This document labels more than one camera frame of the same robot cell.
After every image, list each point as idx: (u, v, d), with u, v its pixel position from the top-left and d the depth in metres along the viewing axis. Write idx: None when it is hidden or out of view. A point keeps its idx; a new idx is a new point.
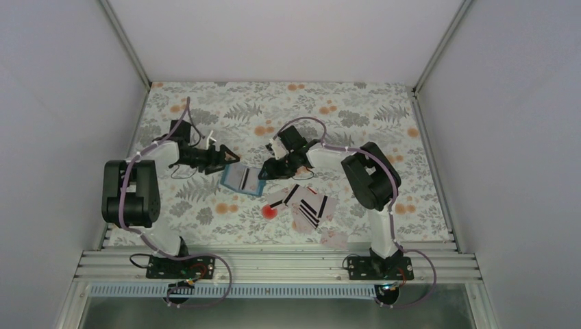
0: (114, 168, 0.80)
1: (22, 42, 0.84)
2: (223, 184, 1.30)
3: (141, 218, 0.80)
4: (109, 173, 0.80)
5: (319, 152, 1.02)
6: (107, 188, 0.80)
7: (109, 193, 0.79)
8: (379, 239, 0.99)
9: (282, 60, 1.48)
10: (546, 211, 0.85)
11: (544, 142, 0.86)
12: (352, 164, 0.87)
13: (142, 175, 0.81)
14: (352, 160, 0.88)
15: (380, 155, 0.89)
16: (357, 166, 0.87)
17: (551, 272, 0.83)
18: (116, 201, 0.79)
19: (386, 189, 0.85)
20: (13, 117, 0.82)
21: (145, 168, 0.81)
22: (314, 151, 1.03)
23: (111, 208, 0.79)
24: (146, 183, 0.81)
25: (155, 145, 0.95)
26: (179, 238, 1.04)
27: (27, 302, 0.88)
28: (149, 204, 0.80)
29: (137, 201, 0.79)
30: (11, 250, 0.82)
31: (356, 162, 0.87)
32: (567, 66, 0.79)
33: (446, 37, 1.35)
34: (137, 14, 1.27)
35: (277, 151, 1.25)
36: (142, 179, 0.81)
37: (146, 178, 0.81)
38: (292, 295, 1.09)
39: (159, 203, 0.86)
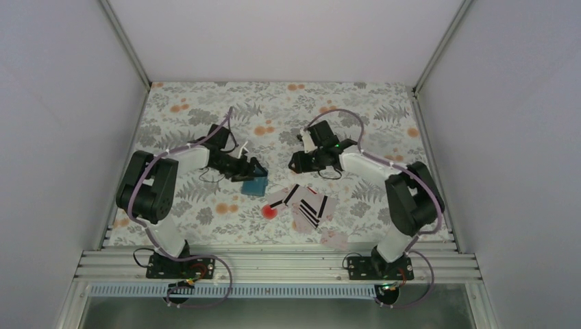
0: (140, 158, 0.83)
1: (21, 42, 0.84)
2: (244, 191, 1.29)
3: (148, 213, 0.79)
4: (135, 162, 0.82)
5: (356, 160, 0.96)
6: (127, 177, 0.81)
7: (128, 180, 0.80)
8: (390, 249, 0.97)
9: (282, 61, 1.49)
10: (547, 211, 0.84)
11: (544, 142, 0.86)
12: (394, 184, 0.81)
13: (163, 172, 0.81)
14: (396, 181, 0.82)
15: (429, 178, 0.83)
16: (401, 187, 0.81)
17: (551, 272, 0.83)
18: (131, 190, 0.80)
19: (428, 214, 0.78)
20: (14, 116, 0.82)
21: (168, 166, 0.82)
22: (350, 158, 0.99)
23: (124, 195, 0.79)
24: (164, 180, 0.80)
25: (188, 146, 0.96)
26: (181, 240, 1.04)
27: (27, 302, 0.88)
28: (159, 201, 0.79)
29: (151, 195, 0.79)
30: (11, 249, 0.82)
31: (399, 181, 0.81)
32: (567, 66, 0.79)
33: (446, 37, 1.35)
34: (137, 13, 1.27)
35: (305, 144, 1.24)
36: (161, 175, 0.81)
37: (166, 177, 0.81)
38: (293, 294, 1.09)
39: (171, 203, 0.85)
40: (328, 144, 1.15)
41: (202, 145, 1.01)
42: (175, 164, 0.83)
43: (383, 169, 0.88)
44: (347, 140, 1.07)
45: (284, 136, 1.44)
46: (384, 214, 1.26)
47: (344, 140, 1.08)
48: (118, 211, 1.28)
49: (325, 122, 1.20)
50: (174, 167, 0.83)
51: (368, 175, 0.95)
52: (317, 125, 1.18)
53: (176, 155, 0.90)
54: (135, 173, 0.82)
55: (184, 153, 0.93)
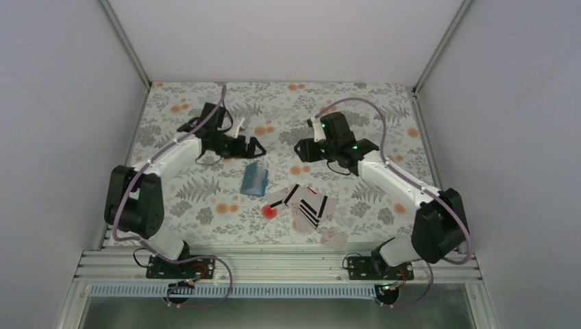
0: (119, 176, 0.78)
1: (22, 41, 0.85)
2: (244, 191, 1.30)
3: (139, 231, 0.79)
4: (115, 181, 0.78)
5: (378, 172, 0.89)
6: (112, 195, 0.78)
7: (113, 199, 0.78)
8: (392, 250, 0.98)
9: (281, 61, 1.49)
10: (547, 211, 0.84)
11: (544, 142, 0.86)
12: (428, 214, 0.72)
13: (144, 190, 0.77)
14: (427, 209, 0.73)
15: (458, 206, 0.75)
16: (434, 217, 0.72)
17: (552, 272, 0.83)
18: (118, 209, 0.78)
19: (451, 243, 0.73)
20: (14, 116, 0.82)
21: (149, 184, 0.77)
22: (369, 168, 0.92)
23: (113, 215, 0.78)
24: (147, 199, 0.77)
25: (175, 143, 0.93)
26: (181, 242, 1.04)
27: (27, 302, 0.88)
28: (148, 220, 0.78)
29: (137, 212, 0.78)
30: (11, 248, 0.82)
31: (432, 211, 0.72)
32: (566, 66, 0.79)
33: (446, 37, 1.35)
34: (138, 13, 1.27)
35: (316, 132, 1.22)
36: (143, 192, 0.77)
37: (149, 195, 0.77)
38: (292, 295, 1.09)
39: (161, 214, 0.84)
40: (344, 142, 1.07)
41: (191, 136, 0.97)
42: (157, 180, 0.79)
43: (412, 194, 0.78)
44: (366, 142, 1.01)
45: (284, 136, 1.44)
46: (384, 214, 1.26)
47: (364, 143, 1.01)
48: None
49: (340, 116, 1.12)
50: (157, 183, 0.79)
51: (386, 189, 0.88)
52: (333, 118, 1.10)
53: (159, 163, 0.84)
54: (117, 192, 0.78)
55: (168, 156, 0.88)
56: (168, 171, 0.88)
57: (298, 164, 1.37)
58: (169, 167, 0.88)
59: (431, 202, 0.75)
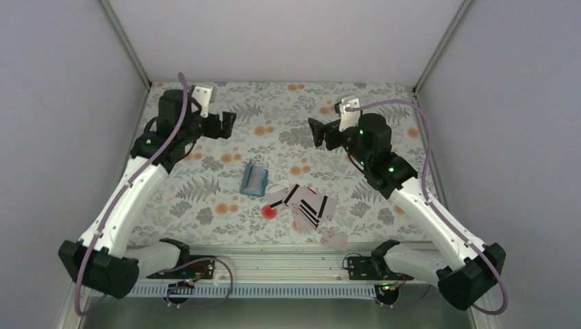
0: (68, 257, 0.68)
1: (22, 41, 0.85)
2: (243, 190, 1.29)
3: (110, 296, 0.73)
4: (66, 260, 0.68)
5: (418, 209, 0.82)
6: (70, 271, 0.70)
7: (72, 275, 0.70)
8: (401, 258, 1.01)
9: (281, 61, 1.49)
10: (547, 211, 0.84)
11: (544, 142, 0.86)
12: (472, 275, 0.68)
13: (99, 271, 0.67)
14: (469, 267, 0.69)
15: (500, 264, 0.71)
16: (477, 277, 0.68)
17: (552, 271, 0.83)
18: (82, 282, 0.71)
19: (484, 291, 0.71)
20: (14, 116, 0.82)
21: (102, 261, 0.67)
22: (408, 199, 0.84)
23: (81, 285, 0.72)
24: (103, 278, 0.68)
25: (127, 186, 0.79)
26: (177, 249, 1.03)
27: (26, 301, 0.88)
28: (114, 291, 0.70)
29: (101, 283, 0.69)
30: (11, 248, 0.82)
31: (477, 269, 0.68)
32: (566, 66, 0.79)
33: (446, 38, 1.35)
34: (138, 13, 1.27)
35: (344, 123, 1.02)
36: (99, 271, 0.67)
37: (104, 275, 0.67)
38: (292, 295, 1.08)
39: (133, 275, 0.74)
40: (379, 161, 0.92)
41: (146, 168, 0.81)
42: (110, 257, 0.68)
43: (455, 245, 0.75)
44: (405, 164, 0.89)
45: (284, 136, 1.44)
46: (384, 214, 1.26)
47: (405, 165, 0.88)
48: None
49: (382, 122, 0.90)
50: (111, 258, 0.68)
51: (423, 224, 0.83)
52: (377, 129, 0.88)
53: (112, 226, 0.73)
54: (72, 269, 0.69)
55: (120, 210, 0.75)
56: (126, 227, 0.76)
57: (298, 164, 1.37)
58: (127, 221, 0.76)
59: (475, 259, 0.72)
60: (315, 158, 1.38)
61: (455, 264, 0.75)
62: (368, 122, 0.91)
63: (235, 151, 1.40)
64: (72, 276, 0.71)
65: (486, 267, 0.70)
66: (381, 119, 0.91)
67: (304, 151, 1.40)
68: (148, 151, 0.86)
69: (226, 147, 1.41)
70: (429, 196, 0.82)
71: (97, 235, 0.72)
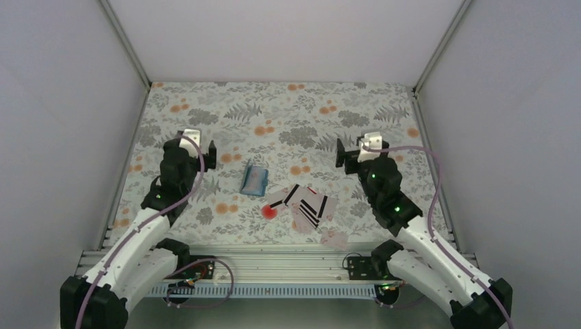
0: (69, 295, 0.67)
1: (22, 41, 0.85)
2: (242, 190, 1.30)
3: None
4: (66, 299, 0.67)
5: (424, 247, 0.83)
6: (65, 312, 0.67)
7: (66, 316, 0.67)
8: (405, 269, 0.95)
9: (281, 61, 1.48)
10: (547, 211, 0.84)
11: (545, 142, 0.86)
12: (479, 310, 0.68)
13: (97, 308, 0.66)
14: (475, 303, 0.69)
15: (508, 298, 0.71)
16: (485, 312, 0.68)
17: (551, 272, 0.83)
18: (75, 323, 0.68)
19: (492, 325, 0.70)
20: (14, 114, 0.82)
21: (102, 298, 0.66)
22: (414, 238, 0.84)
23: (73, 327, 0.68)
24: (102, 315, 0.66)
25: (134, 232, 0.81)
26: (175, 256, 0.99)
27: (25, 301, 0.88)
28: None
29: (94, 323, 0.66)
30: (11, 247, 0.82)
31: (481, 303, 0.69)
32: (566, 66, 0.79)
33: (446, 38, 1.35)
34: (138, 13, 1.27)
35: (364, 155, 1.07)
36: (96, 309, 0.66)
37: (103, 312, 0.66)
38: (292, 294, 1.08)
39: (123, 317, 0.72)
40: (388, 201, 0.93)
41: (155, 217, 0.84)
42: (110, 293, 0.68)
43: (462, 281, 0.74)
44: (411, 203, 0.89)
45: (284, 136, 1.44)
46: None
47: (411, 205, 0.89)
48: (118, 211, 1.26)
49: (392, 168, 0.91)
50: (111, 295, 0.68)
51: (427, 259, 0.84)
52: (388, 175, 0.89)
53: (116, 266, 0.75)
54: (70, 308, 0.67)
55: (122, 254, 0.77)
56: (129, 268, 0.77)
57: (298, 164, 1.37)
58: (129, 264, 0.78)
59: (482, 295, 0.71)
60: (315, 158, 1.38)
61: (464, 300, 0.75)
62: (381, 168, 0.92)
63: (235, 151, 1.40)
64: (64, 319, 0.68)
65: (494, 303, 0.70)
66: (393, 166, 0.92)
67: (304, 151, 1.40)
68: (157, 205, 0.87)
69: (226, 147, 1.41)
70: (434, 234, 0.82)
71: (101, 272, 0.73)
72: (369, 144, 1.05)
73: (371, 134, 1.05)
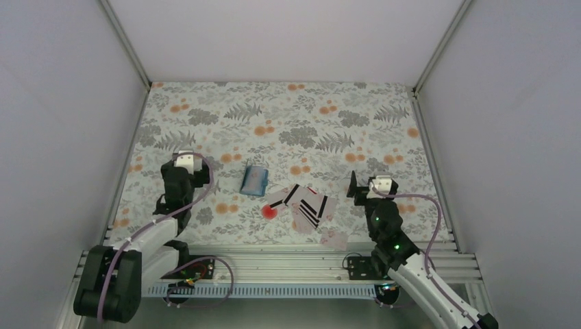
0: (97, 257, 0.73)
1: (22, 41, 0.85)
2: (242, 191, 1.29)
3: (113, 315, 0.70)
4: (92, 263, 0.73)
5: (421, 282, 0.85)
6: (86, 279, 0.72)
7: (85, 283, 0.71)
8: (405, 281, 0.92)
9: (282, 61, 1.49)
10: (548, 210, 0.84)
11: (546, 140, 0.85)
12: None
13: (123, 270, 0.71)
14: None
15: None
16: None
17: (553, 272, 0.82)
18: (92, 292, 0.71)
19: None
20: (13, 113, 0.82)
21: (128, 261, 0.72)
22: (411, 273, 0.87)
23: (87, 297, 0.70)
24: (125, 279, 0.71)
25: (153, 223, 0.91)
26: (176, 250, 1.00)
27: (24, 301, 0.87)
28: (124, 299, 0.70)
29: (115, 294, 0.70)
30: (9, 247, 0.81)
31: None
32: (568, 64, 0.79)
33: (446, 36, 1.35)
34: (138, 14, 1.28)
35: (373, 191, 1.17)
36: (121, 274, 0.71)
37: (127, 275, 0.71)
38: (292, 294, 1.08)
39: (138, 298, 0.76)
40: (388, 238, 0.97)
41: (167, 218, 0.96)
42: (137, 257, 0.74)
43: (454, 314, 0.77)
44: (408, 240, 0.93)
45: (283, 136, 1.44)
46: None
47: (410, 242, 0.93)
48: (117, 211, 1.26)
49: (395, 209, 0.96)
50: (136, 260, 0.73)
51: (423, 295, 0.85)
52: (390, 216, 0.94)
53: (140, 240, 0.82)
54: (94, 274, 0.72)
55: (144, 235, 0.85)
56: (148, 248, 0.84)
57: (298, 164, 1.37)
58: (149, 247, 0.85)
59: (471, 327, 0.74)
60: (315, 158, 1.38)
61: None
62: (385, 208, 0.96)
63: (235, 151, 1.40)
64: (82, 286, 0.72)
65: None
66: (395, 207, 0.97)
67: (304, 151, 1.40)
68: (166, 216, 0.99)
69: (226, 147, 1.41)
70: (429, 270, 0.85)
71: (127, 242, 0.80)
72: (380, 186, 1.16)
73: (381, 176, 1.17)
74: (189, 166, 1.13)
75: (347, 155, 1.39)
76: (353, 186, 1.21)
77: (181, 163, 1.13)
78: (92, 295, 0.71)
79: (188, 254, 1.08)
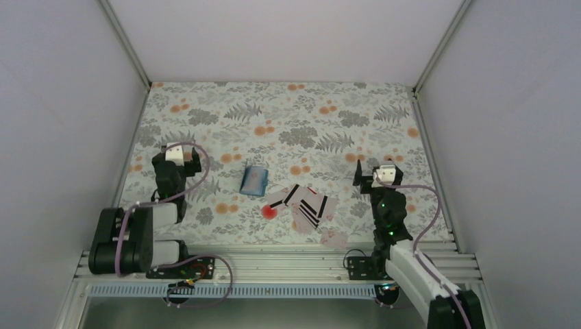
0: (110, 216, 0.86)
1: (22, 42, 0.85)
2: (241, 190, 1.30)
3: (130, 267, 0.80)
4: (106, 223, 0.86)
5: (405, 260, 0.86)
6: (100, 237, 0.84)
7: (100, 240, 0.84)
8: (397, 268, 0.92)
9: (282, 62, 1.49)
10: (548, 211, 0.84)
11: (546, 140, 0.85)
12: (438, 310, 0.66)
13: (137, 225, 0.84)
14: (440, 301, 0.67)
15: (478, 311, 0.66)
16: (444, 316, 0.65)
17: (553, 272, 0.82)
18: (106, 249, 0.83)
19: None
20: (14, 115, 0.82)
21: (141, 218, 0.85)
22: (399, 254, 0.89)
23: (99, 254, 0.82)
24: (140, 232, 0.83)
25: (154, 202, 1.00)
26: (177, 242, 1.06)
27: (25, 301, 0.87)
28: (139, 252, 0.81)
29: (129, 249, 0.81)
30: (10, 247, 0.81)
31: (446, 303, 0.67)
32: (567, 66, 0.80)
33: (446, 37, 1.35)
34: (138, 14, 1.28)
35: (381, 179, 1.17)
36: (135, 229, 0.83)
37: (141, 228, 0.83)
38: (293, 295, 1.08)
39: (149, 253, 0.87)
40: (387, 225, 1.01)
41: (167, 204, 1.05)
42: (147, 214, 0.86)
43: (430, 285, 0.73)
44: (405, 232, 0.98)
45: (284, 136, 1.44)
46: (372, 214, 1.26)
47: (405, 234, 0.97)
48: None
49: (402, 201, 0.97)
50: (148, 216, 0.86)
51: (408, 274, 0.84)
52: (392, 207, 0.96)
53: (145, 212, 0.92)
54: (107, 232, 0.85)
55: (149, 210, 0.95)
56: None
57: (298, 164, 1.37)
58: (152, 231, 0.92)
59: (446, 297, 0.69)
60: (315, 159, 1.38)
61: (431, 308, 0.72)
62: (394, 202, 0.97)
63: (235, 151, 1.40)
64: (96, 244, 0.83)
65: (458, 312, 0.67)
66: (403, 199, 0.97)
67: (304, 151, 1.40)
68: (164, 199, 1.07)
69: (226, 147, 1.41)
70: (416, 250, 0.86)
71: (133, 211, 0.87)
72: (384, 176, 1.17)
73: (386, 166, 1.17)
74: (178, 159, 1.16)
75: (347, 155, 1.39)
76: (359, 175, 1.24)
77: (170, 156, 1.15)
78: (106, 252, 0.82)
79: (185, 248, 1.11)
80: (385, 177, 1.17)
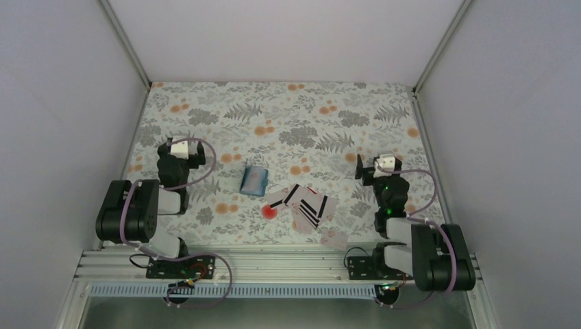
0: (118, 187, 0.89)
1: (22, 42, 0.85)
2: (241, 191, 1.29)
3: (136, 234, 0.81)
4: (114, 192, 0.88)
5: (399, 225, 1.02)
6: (106, 205, 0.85)
7: (107, 208, 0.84)
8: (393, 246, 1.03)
9: (281, 61, 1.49)
10: (547, 211, 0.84)
11: (545, 140, 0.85)
12: (425, 234, 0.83)
13: (144, 195, 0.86)
14: (424, 229, 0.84)
15: (456, 240, 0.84)
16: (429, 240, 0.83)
17: (553, 273, 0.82)
18: (109, 218, 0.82)
19: (442, 282, 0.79)
20: (13, 115, 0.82)
21: (149, 188, 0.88)
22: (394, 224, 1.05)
23: (104, 223, 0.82)
24: (148, 200, 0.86)
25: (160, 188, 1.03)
26: (178, 240, 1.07)
27: (25, 301, 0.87)
28: (144, 219, 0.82)
29: (133, 216, 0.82)
30: (9, 247, 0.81)
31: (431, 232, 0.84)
32: (567, 66, 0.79)
33: (447, 37, 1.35)
34: (138, 14, 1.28)
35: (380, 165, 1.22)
36: (144, 198, 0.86)
37: (149, 196, 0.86)
38: (292, 294, 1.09)
39: (155, 223, 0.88)
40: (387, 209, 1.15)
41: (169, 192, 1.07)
42: (154, 185, 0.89)
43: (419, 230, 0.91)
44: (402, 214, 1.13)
45: (284, 136, 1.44)
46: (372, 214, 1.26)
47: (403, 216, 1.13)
48: None
49: (405, 187, 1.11)
50: (155, 188, 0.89)
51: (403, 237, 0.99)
52: (394, 192, 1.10)
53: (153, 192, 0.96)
54: (114, 200, 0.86)
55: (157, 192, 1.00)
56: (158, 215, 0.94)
57: (298, 164, 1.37)
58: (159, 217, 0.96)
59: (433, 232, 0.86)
60: (315, 158, 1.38)
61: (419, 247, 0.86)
62: (397, 187, 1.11)
63: (235, 151, 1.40)
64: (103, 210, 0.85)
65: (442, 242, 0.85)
66: (405, 186, 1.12)
67: (304, 151, 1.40)
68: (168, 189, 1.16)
69: (226, 147, 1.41)
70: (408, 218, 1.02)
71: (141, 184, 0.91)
72: (384, 164, 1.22)
73: (384, 155, 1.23)
74: (182, 153, 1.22)
75: (347, 155, 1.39)
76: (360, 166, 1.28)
77: (175, 149, 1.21)
78: (110, 219, 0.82)
79: (184, 249, 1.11)
80: (385, 163, 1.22)
